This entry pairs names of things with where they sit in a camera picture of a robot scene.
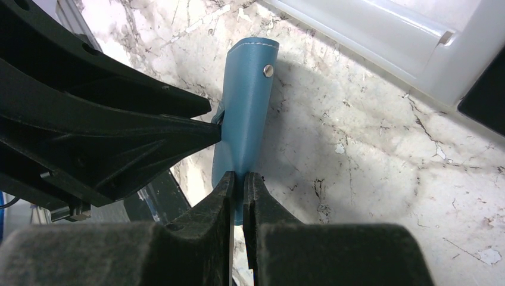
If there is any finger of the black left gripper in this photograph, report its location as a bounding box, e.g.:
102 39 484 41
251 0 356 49
1 1 211 118
1 61 220 207

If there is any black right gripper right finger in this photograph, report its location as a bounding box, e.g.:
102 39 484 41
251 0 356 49
243 172 434 285

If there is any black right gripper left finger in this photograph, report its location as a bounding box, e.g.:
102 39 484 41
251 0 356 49
1 172 235 285

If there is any blue leather card holder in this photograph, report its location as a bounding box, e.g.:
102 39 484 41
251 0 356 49
211 37 279 226

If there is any black right card bin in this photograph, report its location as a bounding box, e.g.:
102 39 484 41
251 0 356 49
457 49 504 136

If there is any white middle card bin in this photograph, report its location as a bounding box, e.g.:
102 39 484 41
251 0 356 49
271 0 504 106

